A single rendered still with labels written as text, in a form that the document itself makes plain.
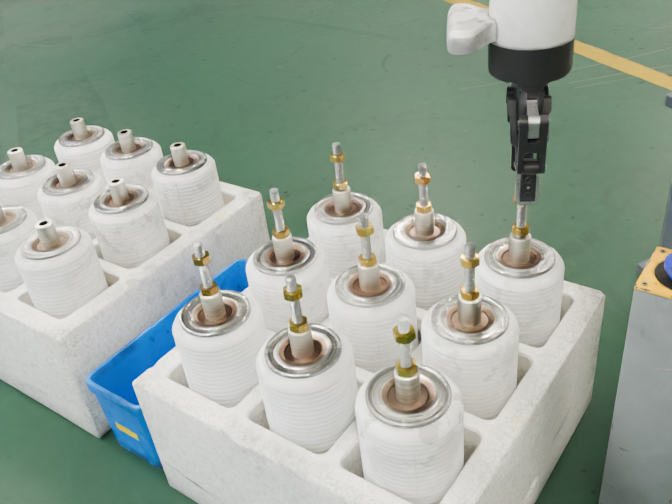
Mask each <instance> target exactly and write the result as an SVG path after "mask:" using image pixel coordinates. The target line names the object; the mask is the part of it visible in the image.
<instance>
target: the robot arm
mask: <svg viewBox="0 0 672 504"><path fill-rule="evenodd" d="M576 16H577V0H490V2H489V9H484V8H480V7H477V6H474V5H472V4H468V3H457V4H454V5H453V6H452V7H451V8H450V10H449V12H448V18H447V51H448V52H449V53H450V54H453V55H467V54H472V53H475V52H477V51H478V50H480V49H481V48H483V47H484V46H486V45H488V70H489V73H490V74H491V75H492V76H493V77H494V78H496V79H497V80H500V81H502V82H506V83H509V82H510V83H511V85H510V86H506V103H507V121H508V122H509V123H510V127H509V132H510V143H511V169H512V170H513V171H516V179H515V202H516V203H517V204H518V205H534V204H536V203H537V202H538V199H539V184H540V174H544V173H545V170H546V164H545V162H546V151H547V143H548V139H549V125H550V119H549V114H550V112H551V110H552V97H551V95H549V85H548V83H550V82H552V81H554V80H555V81H557V80H559V79H561V78H563V77H565V76H566V75H567V74H568V73H569V72H570V71H571V69H572V65H573V52H574V40H575V28H576ZM533 153H537V156H536V158H533Z"/></svg>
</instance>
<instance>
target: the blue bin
mask: <svg viewBox="0 0 672 504"><path fill-rule="evenodd" d="M247 262H248V259H238V260H235V261H233V262H232V263H231V264H229V265H228V266H227V267H226V268H224V269H223V270H222V271H220V272H219V273H218V274H217V275H215V276H214V277H213V278H212V280H213V281H216V284H217V286H218V287H219V288H220V290H233V291H237V292H241V293H242V292H243V291H244V290H245V289H246V288H248V287H249V283H248V278H247V273H246V264H247ZM200 291H201V290H200V288H198V289H197V290H196V291H195V292H193V293H192V294H191V295H189V296H188V297H187V298H186V299H184V300H183V301H182V302H180V303H179V304H178V305H177V306H175V307H174V308H173V309H171V310H170V311H169V312H168V313H166V314H165V315H164V316H162V317H161V318H160V319H159V320H157V321H156V322H155V323H153V324H152V325H151V326H150V327H148V328H147V329H146V330H144V331H143V332H142V333H140V334H139V335H138V336H137V337H135V338H134V339H133V340H131V341H130V342H129V343H128V344H126V345H125V346H124V347H122V348H121V349H120V350H119V351H117V352H116V353H115V354H113V355H112V356H111V357H110V358H108V359H107V360H106V361H104V362H103V363H102V364H101V365H99V366H98V367H97V368H95V369H94V370H93V371H91V372H90V373H89V374H88V376H87V378H86V384H87V387H88V389H89V390H90V391H91V392H92V393H93V394H95V396H96V398H97V400H98V402H99V404H100V406H101V408H102V410H103V412H104V414H105V416H106V418H107V420H108V422H109V424H110V426H111V428H112V430H113V433H114V435H115V437H116V439H117V441H118V443H119V444H120V445H121V446H122V447H124V448H125V449H127V450H129V451H130V452H132V453H133V454H135V455H137V456H138V457H140V458H142V459H143V460H145V461H146V462H148V463H150V464H151V465H153V466H155V467H156V468H158V469H163V466H162V464H161V461H160V458H159V455H158V453H157V450H156V447H155V444H154V442H153V439H152V436H151V434H150V431H149V428H148V425H147V423H146V420H145V417H144V415H143V412H142V409H141V406H140V404H139V401H138V398H137V396H136V393H135V390H134V387H133V384H132V383H133V381H134V380H135V379H137V378H138V377H139V376H140V375H142V374H143V373H144V372H145V371H146V370H148V369H149V368H152V367H154V366H155V364H156V363H157V361H159V360H160V359H161V358H162V357H163V356H165V355H166V354H167V353H168V352H170V351H171V350H172V349H173V348H174V347H176V343H175V340H174V336H173V333H172V326H173V322H174V320H175V318H176V316H177V314H178V313H179V311H180V310H181V309H182V308H183V307H184V306H185V305H186V304H187V303H188V302H189V301H191V300H192V299H193V298H195V297H197V296H199V294H200Z"/></svg>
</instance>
